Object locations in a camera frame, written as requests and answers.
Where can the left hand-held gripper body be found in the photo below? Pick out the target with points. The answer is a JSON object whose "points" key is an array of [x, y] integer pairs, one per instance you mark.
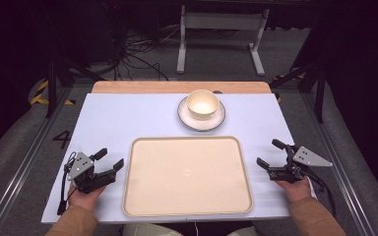
{"points": [[84, 173]]}

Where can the black tripod stand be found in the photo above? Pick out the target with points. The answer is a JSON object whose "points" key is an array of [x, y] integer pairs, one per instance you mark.
{"points": [[311, 78], [62, 72]]}

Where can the beige plastic tray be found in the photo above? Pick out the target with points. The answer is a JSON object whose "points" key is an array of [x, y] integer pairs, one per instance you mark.
{"points": [[187, 176]]}

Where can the white plate with dark rim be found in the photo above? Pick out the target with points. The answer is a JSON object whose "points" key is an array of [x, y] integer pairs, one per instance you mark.
{"points": [[216, 120]]}

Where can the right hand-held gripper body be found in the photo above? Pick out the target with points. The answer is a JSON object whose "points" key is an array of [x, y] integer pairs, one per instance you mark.
{"points": [[299, 165]]}

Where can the person's left hand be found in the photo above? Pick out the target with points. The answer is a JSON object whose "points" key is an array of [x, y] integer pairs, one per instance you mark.
{"points": [[84, 198]]}

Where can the white metal stand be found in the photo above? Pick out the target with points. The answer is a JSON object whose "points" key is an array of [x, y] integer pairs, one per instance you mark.
{"points": [[221, 36]]}

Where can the cream bowl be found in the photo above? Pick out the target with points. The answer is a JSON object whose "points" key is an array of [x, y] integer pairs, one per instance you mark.
{"points": [[202, 104]]}

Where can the person's legs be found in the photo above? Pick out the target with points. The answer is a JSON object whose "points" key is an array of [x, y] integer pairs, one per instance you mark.
{"points": [[187, 230]]}

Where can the yellow black hazard tape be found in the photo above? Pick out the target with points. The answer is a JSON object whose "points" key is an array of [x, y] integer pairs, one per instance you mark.
{"points": [[44, 95]]}

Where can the person's right hand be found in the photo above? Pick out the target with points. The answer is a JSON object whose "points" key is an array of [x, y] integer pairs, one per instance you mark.
{"points": [[294, 190]]}

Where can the white table cover sheet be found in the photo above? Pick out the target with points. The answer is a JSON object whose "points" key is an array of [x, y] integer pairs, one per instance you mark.
{"points": [[111, 124]]}

